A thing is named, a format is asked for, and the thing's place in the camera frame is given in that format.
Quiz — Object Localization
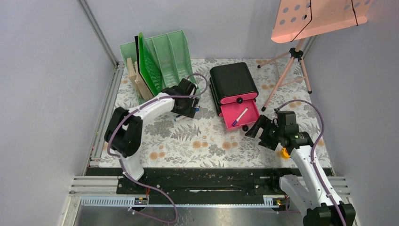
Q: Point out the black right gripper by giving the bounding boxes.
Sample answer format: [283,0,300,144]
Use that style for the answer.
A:
[245,114,284,151]

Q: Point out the white marker pen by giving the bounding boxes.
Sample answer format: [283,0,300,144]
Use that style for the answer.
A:
[232,107,248,127]

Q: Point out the purple 52-storey treehouse book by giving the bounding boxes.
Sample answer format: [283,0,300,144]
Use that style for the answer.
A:
[135,61,154,102]

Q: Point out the black pink drawer unit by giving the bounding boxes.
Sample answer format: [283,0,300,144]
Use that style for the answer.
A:
[209,62,260,132]

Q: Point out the green transparent plastic folder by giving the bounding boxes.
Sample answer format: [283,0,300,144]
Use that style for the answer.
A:
[144,40,162,94]

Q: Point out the green 104-storey treehouse book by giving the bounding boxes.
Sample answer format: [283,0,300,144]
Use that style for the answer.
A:
[126,57,143,99]

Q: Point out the white AVE notebook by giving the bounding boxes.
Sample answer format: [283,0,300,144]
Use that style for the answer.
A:
[135,33,157,97]

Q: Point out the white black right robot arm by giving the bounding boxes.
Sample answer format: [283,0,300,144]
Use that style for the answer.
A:
[245,111,356,226]

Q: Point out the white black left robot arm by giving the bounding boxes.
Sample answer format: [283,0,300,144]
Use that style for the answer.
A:
[104,79,199,194]

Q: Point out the yellow blue green toy block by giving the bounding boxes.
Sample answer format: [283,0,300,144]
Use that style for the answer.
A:
[280,147,291,160]

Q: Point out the floral table mat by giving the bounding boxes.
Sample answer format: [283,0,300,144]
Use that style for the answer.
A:
[103,58,333,169]

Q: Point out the mint green file organizer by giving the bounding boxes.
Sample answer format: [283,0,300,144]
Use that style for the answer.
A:
[120,30,193,89]

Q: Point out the pink music stand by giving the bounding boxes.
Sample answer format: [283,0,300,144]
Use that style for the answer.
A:
[257,0,373,112]

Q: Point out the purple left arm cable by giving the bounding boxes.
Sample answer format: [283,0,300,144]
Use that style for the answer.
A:
[106,73,209,225]

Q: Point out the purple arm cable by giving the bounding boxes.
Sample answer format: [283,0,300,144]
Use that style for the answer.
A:
[106,73,209,225]
[274,99,348,226]

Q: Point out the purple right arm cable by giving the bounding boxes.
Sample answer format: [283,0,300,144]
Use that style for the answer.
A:
[274,99,348,226]

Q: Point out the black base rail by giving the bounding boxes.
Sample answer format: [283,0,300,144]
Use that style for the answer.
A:
[68,167,347,209]

